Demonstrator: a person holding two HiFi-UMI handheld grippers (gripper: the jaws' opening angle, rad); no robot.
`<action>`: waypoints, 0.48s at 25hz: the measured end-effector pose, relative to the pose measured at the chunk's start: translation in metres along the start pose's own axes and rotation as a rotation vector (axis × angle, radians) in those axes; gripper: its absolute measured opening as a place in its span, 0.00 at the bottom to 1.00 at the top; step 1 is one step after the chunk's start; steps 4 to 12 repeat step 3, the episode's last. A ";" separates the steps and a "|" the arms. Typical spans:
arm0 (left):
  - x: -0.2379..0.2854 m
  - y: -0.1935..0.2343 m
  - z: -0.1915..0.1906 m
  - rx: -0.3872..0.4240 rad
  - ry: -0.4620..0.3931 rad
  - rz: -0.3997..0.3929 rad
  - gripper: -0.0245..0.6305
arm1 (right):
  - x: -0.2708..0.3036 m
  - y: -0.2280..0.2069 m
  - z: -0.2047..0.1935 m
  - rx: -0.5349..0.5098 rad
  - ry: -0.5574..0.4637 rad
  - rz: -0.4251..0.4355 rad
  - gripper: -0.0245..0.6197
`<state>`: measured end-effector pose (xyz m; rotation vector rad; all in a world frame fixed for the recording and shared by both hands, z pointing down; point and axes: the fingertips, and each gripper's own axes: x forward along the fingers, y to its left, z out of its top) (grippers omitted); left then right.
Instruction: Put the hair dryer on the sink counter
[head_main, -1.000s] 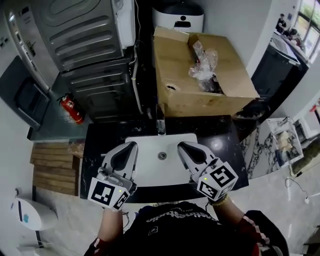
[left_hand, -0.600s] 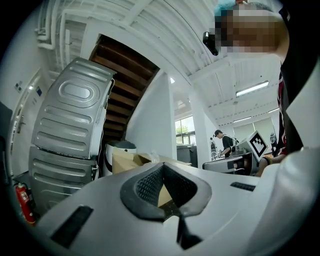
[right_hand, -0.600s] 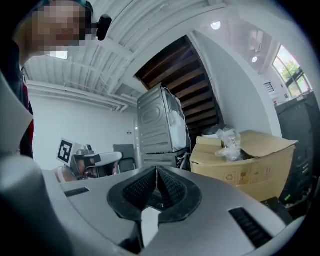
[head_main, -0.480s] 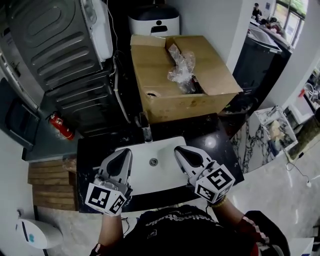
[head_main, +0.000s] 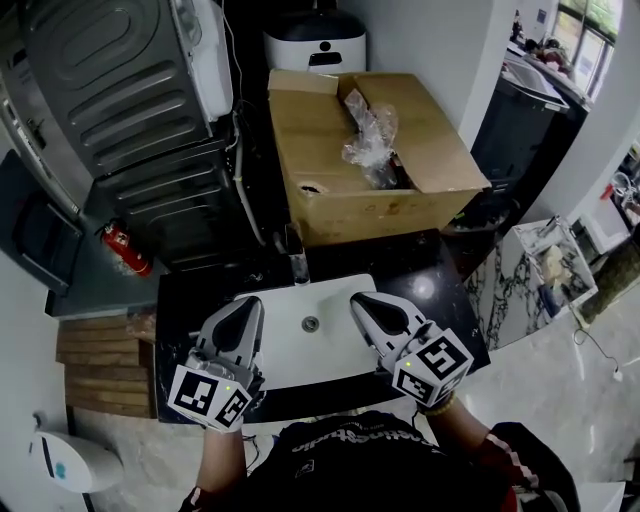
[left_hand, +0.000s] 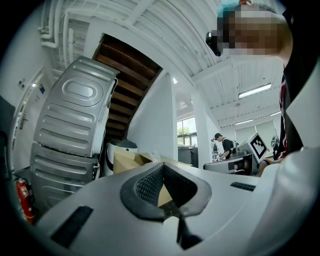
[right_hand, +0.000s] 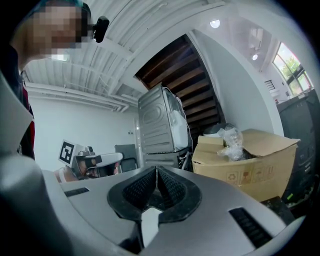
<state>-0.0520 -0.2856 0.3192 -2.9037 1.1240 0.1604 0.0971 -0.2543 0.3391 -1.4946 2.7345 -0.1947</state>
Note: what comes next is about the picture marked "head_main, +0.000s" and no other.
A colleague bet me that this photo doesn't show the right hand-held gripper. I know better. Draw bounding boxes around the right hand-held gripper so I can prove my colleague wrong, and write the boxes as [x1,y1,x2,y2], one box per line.
[349,291,475,408]

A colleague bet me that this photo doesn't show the stack of wooden planks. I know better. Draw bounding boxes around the stack of wooden planks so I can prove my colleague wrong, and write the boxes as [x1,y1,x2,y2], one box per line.
[54,313,157,420]

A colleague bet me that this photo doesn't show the black sink counter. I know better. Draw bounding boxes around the black sink counter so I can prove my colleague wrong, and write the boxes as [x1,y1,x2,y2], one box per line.
[153,228,492,426]

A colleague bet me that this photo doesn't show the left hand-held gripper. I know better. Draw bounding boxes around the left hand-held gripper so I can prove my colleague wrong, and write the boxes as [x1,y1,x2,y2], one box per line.
[167,294,267,433]

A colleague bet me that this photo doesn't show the black tall cabinet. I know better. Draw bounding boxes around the black tall cabinet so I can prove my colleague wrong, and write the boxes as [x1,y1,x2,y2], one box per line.
[471,73,572,194]

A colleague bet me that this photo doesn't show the beaded bracelet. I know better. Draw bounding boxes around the beaded bracelet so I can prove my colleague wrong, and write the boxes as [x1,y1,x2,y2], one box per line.
[427,392,459,417]

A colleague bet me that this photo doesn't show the window with frame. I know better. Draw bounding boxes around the window with frame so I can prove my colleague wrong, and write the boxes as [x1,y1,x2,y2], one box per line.
[556,0,622,99]

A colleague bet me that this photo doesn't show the white rounded floor appliance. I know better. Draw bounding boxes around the white rounded floor appliance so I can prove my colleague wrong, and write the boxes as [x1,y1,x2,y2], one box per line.
[25,409,125,495]

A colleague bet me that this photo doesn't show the crumpled clear plastic bag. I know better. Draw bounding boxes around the crumpled clear plastic bag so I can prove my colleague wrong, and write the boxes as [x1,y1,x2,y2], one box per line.
[340,88,402,191]

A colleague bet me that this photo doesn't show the person's black printed shirt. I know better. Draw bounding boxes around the person's black printed shirt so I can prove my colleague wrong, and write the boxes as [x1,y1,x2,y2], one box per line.
[178,409,582,512]

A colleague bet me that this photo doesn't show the dark ribbed appliance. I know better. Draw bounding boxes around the dark ribbed appliance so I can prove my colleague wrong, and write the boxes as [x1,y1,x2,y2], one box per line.
[93,137,269,272]

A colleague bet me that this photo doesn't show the white floor cable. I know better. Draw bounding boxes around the white floor cable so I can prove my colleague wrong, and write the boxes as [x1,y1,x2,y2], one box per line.
[571,323,625,382]

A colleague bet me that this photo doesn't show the marble patterned cabinet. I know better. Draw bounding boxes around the marble patterned cabinet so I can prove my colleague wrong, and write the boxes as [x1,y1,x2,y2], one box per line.
[463,214,600,352]

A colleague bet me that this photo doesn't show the person's left forearm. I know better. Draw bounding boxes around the person's left forearm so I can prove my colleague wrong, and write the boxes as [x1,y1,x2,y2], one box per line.
[192,428,252,501]

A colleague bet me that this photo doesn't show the red fire extinguisher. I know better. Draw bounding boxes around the red fire extinguisher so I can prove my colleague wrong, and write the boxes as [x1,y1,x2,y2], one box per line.
[96,218,154,279]

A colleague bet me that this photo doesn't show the dark grey door panel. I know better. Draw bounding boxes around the dark grey door panel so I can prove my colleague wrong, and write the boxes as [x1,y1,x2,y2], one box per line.
[0,148,85,297]

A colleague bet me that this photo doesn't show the large cardboard box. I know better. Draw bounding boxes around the large cardboard box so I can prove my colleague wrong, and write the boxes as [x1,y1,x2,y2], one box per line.
[267,68,493,247]

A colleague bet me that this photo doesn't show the grey ribbed washing machine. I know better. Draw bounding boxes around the grey ribbed washing machine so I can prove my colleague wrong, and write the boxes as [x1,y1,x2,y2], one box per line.
[18,0,236,177]

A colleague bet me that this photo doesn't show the white sink basin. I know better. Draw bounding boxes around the white sink basin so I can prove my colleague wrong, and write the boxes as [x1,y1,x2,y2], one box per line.
[233,273,402,392]

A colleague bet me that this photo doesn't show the white rounded trash can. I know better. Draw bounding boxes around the white rounded trash can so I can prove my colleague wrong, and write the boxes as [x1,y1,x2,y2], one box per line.
[262,8,369,74]

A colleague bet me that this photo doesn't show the chrome faucet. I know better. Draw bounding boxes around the chrome faucet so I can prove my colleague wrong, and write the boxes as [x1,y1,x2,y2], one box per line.
[285,223,312,287]

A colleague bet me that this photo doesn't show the person's right forearm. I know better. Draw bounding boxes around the person's right forearm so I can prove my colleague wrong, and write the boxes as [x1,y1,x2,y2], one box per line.
[424,399,495,454]

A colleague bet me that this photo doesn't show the thin white hanging cable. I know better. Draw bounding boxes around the thin white hanging cable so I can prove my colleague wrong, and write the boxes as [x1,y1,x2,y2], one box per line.
[221,0,243,114]

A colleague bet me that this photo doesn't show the white boxy appliance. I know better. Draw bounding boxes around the white boxy appliance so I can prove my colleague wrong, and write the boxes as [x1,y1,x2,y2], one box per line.
[569,198,632,257]

